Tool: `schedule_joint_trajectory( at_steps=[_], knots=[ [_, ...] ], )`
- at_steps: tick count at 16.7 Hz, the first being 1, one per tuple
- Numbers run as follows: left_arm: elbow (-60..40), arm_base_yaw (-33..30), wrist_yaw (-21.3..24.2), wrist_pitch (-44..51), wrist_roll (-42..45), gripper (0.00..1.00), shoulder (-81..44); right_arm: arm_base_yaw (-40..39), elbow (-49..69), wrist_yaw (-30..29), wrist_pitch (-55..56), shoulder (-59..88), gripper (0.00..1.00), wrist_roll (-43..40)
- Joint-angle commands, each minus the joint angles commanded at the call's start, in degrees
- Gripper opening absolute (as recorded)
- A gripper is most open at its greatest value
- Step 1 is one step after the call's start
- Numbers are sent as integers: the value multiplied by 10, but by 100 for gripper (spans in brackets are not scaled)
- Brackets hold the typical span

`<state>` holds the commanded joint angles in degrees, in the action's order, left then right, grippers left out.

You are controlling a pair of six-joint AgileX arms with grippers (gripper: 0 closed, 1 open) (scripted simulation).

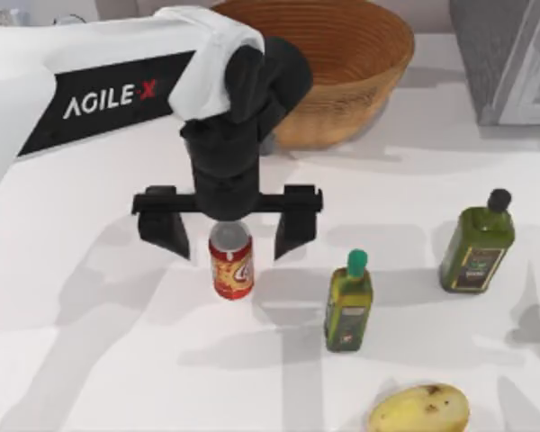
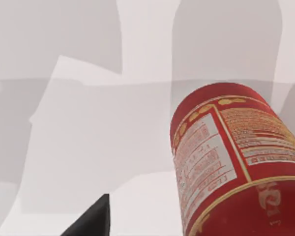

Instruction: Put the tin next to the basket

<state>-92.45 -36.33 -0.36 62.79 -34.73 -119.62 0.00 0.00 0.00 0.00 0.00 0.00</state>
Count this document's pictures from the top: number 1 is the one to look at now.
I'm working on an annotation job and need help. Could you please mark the red and white can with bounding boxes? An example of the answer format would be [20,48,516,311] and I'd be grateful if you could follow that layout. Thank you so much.
[208,220,255,300]

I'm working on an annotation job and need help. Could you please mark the brown wooden basket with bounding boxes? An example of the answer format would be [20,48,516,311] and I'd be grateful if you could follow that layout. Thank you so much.
[209,0,416,152]

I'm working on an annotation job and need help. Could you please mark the green bottle with black cap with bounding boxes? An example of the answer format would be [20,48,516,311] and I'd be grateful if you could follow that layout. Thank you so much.
[438,187,518,296]

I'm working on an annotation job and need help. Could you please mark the yellow potato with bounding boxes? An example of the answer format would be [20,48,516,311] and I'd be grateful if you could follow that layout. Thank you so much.
[367,382,472,432]

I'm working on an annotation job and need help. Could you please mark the grey cabinet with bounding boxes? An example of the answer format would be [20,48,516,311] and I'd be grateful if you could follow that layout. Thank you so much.
[448,0,540,129]

